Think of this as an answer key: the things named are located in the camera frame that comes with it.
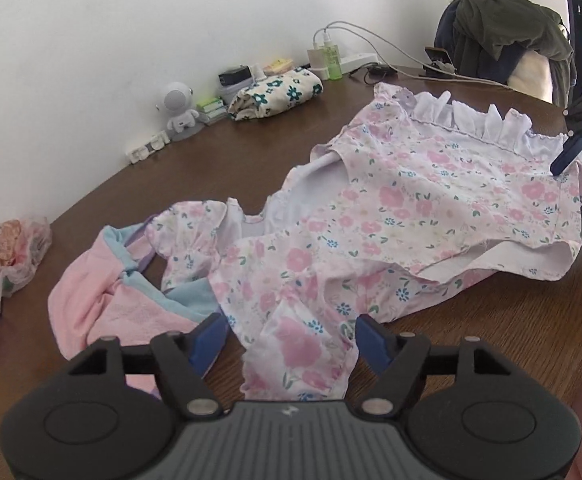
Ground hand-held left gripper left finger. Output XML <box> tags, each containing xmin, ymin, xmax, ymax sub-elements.
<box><xmin>67</xmin><ymin>312</ymin><xmax>230</xmax><ymax>421</ymax></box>

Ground chair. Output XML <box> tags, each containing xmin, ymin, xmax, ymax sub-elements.
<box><xmin>433</xmin><ymin>0</ymin><xmax>556</xmax><ymax>105</ymax></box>

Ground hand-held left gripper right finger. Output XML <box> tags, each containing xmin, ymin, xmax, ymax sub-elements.
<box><xmin>355</xmin><ymin>314</ymin><xmax>516</xmax><ymax>421</ymax></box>

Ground plastic bag of dried flowers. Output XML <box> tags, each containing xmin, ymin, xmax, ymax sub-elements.
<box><xmin>0</xmin><ymin>216</ymin><xmax>52</xmax><ymax>297</ymax></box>

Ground grey tub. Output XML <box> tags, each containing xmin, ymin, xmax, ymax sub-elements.
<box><xmin>219</xmin><ymin>82</ymin><xmax>246</xmax><ymax>107</ymax></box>

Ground black cable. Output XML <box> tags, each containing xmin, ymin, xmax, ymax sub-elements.
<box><xmin>348</xmin><ymin>62</ymin><xmax>398</xmax><ymax>84</ymax></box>

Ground pink and blue garment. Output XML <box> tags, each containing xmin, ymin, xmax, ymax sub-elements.
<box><xmin>47</xmin><ymin>222</ymin><xmax>232</xmax><ymax>396</ymax></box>

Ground folded blue flower cloth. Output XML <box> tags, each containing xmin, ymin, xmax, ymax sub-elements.
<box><xmin>227</xmin><ymin>66</ymin><xmax>324</xmax><ymax>122</ymax></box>

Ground white astronaut speaker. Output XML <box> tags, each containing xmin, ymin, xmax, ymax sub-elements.
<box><xmin>155</xmin><ymin>81</ymin><xmax>202</xmax><ymax>142</ymax></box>

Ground white power strip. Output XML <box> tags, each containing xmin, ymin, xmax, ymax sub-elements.
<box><xmin>341</xmin><ymin>52</ymin><xmax>379</xmax><ymax>72</ymax></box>

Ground green bottle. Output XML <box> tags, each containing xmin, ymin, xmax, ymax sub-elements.
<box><xmin>323</xmin><ymin>42</ymin><xmax>344</xmax><ymax>81</ymax></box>

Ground phone on clamp holder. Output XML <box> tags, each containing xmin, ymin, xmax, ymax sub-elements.
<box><xmin>425</xmin><ymin>46</ymin><xmax>458</xmax><ymax>76</ymax></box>

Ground pink floral dress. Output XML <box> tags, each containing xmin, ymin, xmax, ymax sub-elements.
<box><xmin>147</xmin><ymin>81</ymin><xmax>582</xmax><ymax>403</ymax></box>

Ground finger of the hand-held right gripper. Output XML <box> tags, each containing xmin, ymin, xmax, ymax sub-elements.
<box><xmin>550</xmin><ymin>81</ymin><xmax>582</xmax><ymax>177</ymax></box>

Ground stack of green boxes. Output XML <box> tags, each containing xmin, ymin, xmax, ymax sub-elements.
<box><xmin>196</xmin><ymin>96</ymin><xmax>229</xmax><ymax>125</ymax></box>

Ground white cables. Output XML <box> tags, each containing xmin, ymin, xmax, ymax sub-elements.
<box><xmin>323</xmin><ymin>21</ymin><xmax>512</xmax><ymax>86</ymax></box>

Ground black box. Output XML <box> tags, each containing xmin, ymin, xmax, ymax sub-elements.
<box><xmin>219</xmin><ymin>66</ymin><xmax>252</xmax><ymax>87</ymax></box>

